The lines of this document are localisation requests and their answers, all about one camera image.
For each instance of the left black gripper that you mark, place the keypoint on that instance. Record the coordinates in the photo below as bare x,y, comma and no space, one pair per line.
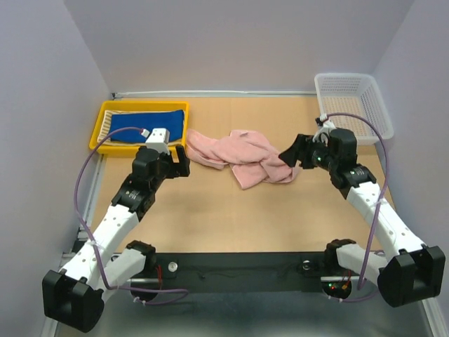
180,169

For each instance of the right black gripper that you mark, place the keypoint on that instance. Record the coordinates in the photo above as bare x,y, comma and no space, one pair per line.
299,150

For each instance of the pink towel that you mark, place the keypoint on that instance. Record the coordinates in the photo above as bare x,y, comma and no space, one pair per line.
249,155

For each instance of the blue towel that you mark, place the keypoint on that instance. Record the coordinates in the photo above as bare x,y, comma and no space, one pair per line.
172,121

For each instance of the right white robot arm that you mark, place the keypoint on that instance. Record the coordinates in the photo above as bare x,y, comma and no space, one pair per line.
409,270

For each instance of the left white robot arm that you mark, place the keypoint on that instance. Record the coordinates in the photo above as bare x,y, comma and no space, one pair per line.
76,294

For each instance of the yellow plastic tray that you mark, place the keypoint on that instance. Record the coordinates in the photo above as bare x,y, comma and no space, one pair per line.
125,142

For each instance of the white plastic basket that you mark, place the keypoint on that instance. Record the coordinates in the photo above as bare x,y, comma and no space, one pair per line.
358,103

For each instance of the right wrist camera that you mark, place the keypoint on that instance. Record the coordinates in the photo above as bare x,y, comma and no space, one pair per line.
325,126

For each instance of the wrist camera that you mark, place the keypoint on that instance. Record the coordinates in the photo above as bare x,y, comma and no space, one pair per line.
325,126
157,139

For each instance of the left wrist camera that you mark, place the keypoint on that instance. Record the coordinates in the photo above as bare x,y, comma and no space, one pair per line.
157,139

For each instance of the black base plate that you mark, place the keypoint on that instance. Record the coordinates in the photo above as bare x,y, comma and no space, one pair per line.
246,272

